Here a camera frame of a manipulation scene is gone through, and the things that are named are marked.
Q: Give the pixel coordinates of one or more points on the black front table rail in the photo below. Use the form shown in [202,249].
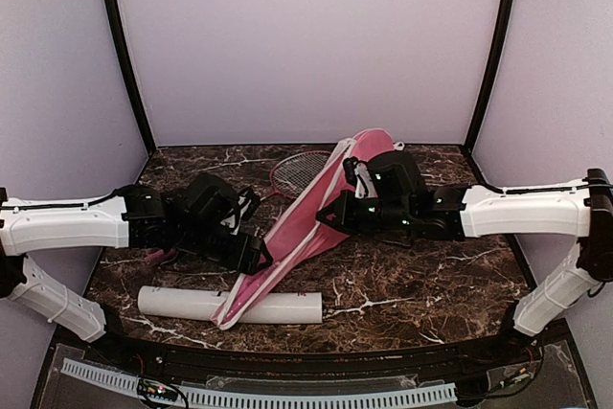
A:
[462,360]

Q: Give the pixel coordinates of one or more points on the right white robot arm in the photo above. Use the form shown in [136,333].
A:
[565,228]

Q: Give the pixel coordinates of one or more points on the right black frame post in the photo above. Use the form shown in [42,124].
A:
[490,73]

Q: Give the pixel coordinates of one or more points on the black frame post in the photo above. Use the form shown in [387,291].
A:
[490,73]
[137,106]

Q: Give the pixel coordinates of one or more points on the pink racket cover bag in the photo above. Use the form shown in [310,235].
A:
[297,235]

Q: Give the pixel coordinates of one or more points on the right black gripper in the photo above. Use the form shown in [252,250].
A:
[343,220]

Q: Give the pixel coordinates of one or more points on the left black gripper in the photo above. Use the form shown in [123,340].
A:
[244,257]

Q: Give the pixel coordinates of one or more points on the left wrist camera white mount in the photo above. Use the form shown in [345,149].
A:
[247,204]

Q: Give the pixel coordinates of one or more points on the white slotted cable duct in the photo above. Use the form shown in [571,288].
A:
[199,397]

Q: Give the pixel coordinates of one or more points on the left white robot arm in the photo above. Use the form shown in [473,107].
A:
[34,225]

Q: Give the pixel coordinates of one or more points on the red racket underneath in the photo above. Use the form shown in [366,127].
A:
[297,172]

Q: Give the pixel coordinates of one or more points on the small circuit board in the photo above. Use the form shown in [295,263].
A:
[153,391]

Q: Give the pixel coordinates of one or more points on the left black frame post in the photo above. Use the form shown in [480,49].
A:
[137,106]

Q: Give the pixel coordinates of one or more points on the white shuttlecock tube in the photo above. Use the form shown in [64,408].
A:
[200,305]

